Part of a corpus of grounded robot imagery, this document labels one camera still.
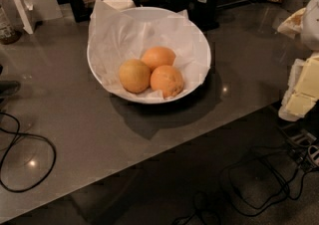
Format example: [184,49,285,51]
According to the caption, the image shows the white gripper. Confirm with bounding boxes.
[277,0,319,121]

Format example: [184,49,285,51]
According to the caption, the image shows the orange fruit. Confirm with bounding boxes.
[141,46,175,71]
[119,59,151,94]
[151,65,184,98]

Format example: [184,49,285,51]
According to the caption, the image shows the white round bowl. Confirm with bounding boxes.
[86,6,212,105]

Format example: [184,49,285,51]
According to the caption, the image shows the white lid behind bowl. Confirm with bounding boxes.
[104,0,136,11]

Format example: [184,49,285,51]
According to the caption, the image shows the white power strip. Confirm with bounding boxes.
[280,123,319,171]

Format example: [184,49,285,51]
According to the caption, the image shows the black cup right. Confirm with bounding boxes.
[191,0,224,32]

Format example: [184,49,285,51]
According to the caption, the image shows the orange fruit back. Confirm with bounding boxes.
[141,46,175,71]

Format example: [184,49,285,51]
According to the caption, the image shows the white paper liner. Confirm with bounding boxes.
[87,0,211,101]

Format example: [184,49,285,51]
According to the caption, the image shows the white board leaning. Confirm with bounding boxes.
[13,0,35,34]

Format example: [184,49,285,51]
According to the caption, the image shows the black cables on floor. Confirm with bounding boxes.
[170,143,319,225]

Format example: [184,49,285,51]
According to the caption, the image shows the black cable on table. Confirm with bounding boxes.
[0,112,58,194]

